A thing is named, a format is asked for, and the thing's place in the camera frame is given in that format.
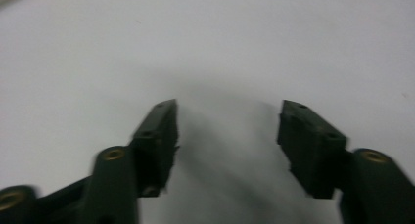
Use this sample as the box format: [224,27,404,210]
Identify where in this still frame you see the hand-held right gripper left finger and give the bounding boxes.
[130,99,180,199]

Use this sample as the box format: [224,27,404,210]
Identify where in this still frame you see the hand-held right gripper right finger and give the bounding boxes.
[277,100,348,200]

